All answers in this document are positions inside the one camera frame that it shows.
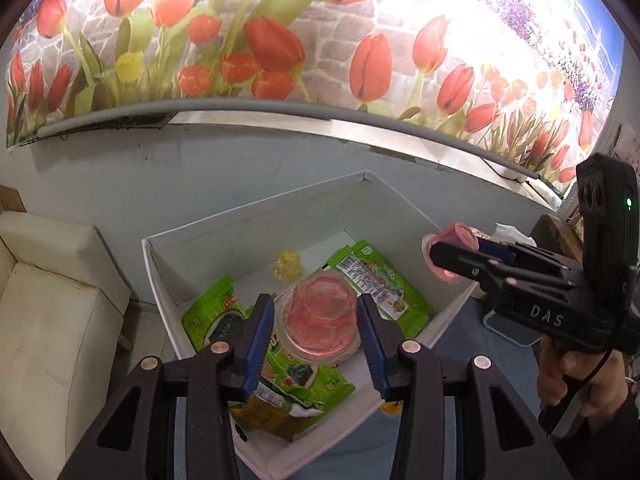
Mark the person's right hand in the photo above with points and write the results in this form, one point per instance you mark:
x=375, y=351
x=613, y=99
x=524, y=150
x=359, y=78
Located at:
x=575, y=380

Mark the person's right forearm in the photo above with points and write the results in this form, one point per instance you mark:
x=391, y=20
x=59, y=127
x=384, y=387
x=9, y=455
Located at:
x=615, y=440

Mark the tissue pack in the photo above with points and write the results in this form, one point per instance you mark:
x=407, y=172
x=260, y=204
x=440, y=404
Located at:
x=507, y=232

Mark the black white-rimmed desk clock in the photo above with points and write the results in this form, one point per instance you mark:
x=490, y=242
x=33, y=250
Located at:
x=510, y=332

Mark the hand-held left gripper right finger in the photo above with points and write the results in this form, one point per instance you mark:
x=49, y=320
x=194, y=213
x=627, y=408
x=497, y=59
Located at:
x=372, y=340

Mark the pink jelly cup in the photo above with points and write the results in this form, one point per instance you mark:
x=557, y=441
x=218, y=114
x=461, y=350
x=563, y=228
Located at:
x=317, y=320
x=457, y=235

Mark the cream leather sofa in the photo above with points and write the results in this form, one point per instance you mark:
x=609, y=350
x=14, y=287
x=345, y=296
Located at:
x=60, y=310

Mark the blue tablecloth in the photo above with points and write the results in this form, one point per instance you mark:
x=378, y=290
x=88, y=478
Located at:
x=475, y=385

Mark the tulip print wall poster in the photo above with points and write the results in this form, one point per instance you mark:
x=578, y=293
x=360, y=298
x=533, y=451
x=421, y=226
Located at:
x=300, y=35

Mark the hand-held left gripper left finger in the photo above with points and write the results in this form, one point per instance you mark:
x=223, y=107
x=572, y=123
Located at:
x=257, y=340

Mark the white cardboard box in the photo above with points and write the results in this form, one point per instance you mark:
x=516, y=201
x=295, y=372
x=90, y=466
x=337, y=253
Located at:
x=240, y=240

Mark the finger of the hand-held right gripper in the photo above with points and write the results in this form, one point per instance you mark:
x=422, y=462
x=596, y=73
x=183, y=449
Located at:
x=492, y=249
x=470, y=267

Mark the brown cardboard piece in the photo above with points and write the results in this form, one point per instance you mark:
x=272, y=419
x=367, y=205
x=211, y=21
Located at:
x=10, y=199

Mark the yellow jelly cup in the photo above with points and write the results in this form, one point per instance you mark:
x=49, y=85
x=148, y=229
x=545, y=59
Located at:
x=289, y=266

